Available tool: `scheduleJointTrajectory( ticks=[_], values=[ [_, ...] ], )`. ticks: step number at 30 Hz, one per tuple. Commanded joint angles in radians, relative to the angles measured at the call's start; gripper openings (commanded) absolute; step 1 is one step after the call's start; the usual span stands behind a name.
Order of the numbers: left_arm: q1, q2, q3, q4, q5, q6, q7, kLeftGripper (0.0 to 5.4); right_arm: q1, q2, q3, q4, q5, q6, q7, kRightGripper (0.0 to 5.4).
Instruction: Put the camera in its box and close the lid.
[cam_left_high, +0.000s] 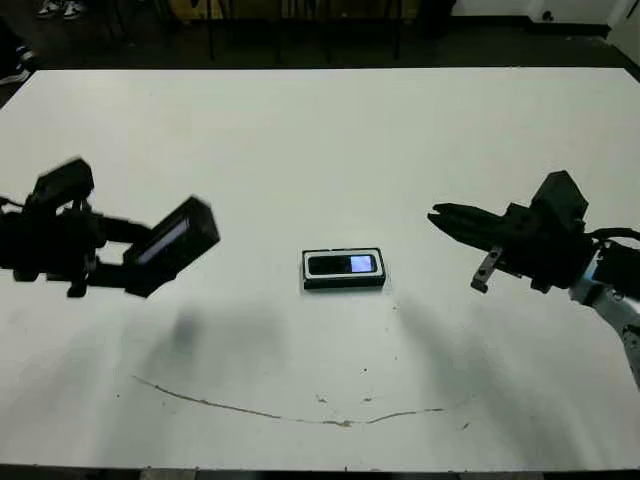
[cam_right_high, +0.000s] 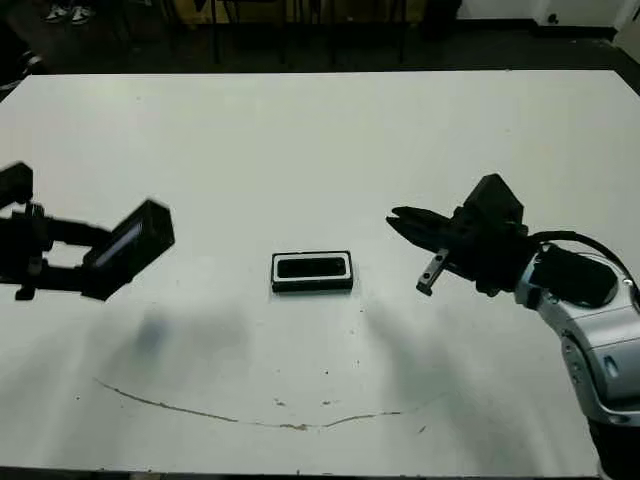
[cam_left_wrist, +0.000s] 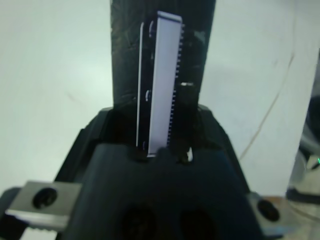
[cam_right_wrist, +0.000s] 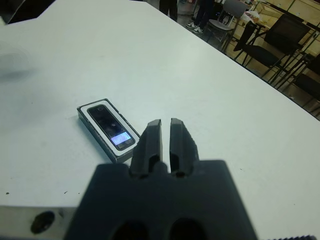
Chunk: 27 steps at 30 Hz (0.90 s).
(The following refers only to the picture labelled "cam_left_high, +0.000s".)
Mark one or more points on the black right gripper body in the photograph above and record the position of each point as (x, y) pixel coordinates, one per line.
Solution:
(545, 250)

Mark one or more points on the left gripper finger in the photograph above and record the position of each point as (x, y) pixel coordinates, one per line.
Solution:
(110, 274)
(120, 231)

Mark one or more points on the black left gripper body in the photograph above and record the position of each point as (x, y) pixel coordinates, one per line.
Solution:
(50, 240)

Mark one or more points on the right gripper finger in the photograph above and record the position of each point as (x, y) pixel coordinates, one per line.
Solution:
(470, 232)
(475, 214)

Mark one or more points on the black box lid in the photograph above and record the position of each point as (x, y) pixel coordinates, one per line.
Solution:
(170, 260)

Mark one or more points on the black box base white lining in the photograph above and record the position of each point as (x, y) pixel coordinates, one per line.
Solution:
(345, 284)

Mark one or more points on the black sneaker white sole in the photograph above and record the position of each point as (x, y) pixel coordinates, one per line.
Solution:
(15, 77)

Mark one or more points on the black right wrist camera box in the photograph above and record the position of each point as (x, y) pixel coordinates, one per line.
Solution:
(560, 195)

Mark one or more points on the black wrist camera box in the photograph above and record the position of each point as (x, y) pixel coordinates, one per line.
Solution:
(560, 195)
(65, 180)

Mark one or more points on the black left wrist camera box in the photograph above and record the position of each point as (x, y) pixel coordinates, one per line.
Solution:
(65, 180)

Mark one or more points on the black round wall fitting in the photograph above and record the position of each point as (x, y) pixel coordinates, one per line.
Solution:
(547, 16)

